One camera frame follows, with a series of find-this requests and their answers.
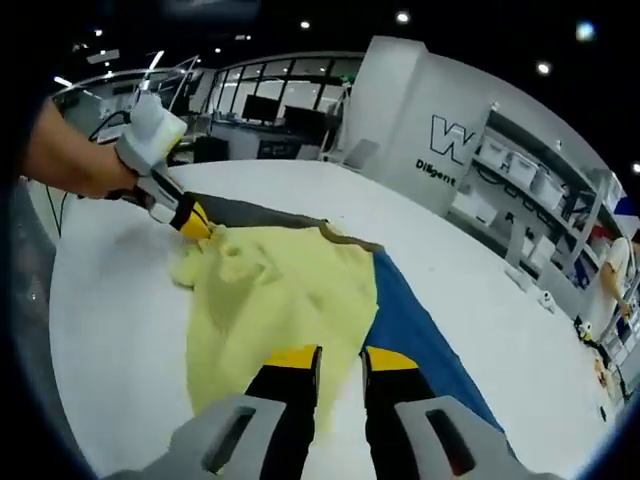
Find white storage bin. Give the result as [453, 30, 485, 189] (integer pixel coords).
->
[507, 152, 541, 184]
[478, 135, 514, 164]
[530, 169, 569, 209]

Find beige orange items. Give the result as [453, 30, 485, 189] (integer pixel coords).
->
[592, 357, 621, 396]

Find yellow grey blue garment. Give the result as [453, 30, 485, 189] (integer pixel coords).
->
[167, 189, 506, 437]

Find person's left hand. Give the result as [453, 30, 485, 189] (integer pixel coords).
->
[74, 144, 151, 207]

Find office desk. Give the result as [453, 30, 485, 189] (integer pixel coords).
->
[209, 119, 341, 162]

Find ceiling spotlights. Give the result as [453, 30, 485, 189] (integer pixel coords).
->
[212, 9, 640, 174]

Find black monitor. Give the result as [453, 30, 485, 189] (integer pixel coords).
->
[243, 95, 280, 124]
[283, 105, 327, 134]

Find white cloth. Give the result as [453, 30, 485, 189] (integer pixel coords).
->
[504, 267, 534, 294]

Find white box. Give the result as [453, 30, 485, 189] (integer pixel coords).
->
[454, 192, 499, 224]
[529, 237, 556, 269]

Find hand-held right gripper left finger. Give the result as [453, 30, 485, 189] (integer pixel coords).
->
[164, 344, 324, 480]

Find grey office chair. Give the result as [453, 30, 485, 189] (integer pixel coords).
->
[344, 138, 381, 171]

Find black cable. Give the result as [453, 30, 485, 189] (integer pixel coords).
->
[47, 110, 134, 237]

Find white floor stand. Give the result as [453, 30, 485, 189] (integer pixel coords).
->
[319, 79, 354, 161]

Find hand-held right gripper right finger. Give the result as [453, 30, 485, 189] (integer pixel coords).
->
[359, 345, 519, 480]

